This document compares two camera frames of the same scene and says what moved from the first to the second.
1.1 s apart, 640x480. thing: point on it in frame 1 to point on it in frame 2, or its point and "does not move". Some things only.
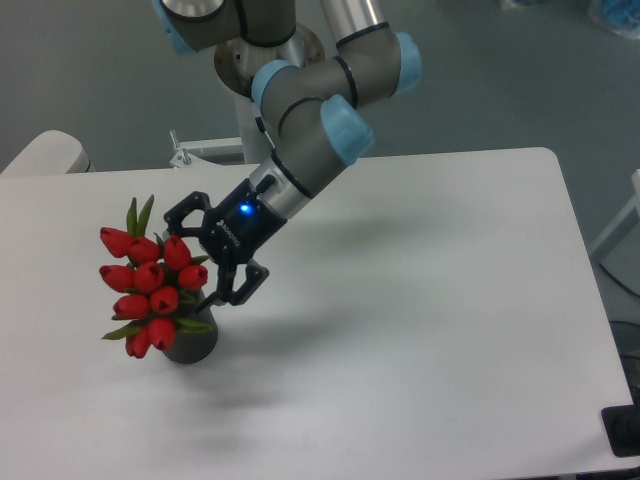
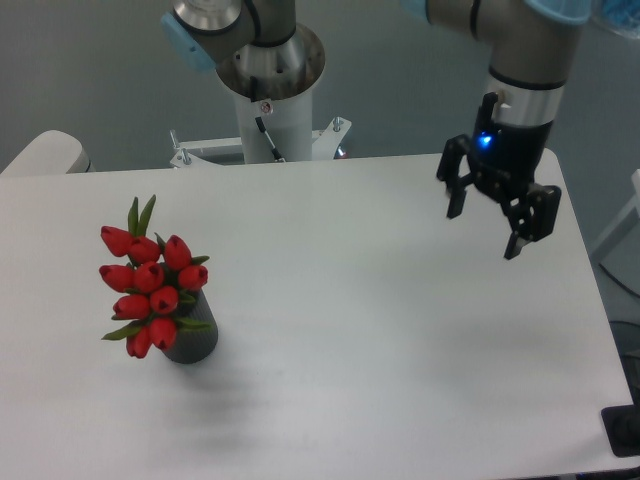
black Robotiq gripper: [238, 228] to [504, 160]
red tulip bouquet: [151, 280] does not move
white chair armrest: [53, 152] does not move
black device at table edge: [622, 427] does not move
